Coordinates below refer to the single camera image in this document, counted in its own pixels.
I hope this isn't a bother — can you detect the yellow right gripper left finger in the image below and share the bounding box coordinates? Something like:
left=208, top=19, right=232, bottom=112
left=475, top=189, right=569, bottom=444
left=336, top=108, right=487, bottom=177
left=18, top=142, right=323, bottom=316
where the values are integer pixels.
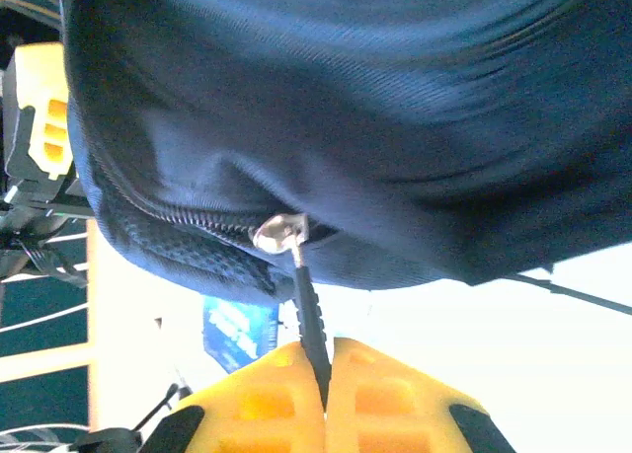
left=141, top=341, right=328, bottom=453

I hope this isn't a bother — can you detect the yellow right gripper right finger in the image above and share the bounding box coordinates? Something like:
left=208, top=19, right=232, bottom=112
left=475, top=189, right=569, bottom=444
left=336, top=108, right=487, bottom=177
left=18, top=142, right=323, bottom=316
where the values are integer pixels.
left=325, top=336, right=517, bottom=453

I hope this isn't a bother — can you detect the navy blue backpack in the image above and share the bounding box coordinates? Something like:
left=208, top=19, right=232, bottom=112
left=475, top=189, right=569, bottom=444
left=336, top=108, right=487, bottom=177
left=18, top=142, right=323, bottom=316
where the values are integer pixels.
left=61, top=0, right=632, bottom=413

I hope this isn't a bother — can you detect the blue printed tag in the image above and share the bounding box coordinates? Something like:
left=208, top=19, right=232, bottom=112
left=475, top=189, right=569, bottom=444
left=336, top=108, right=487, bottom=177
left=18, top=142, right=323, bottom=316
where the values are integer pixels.
left=200, top=294, right=281, bottom=375

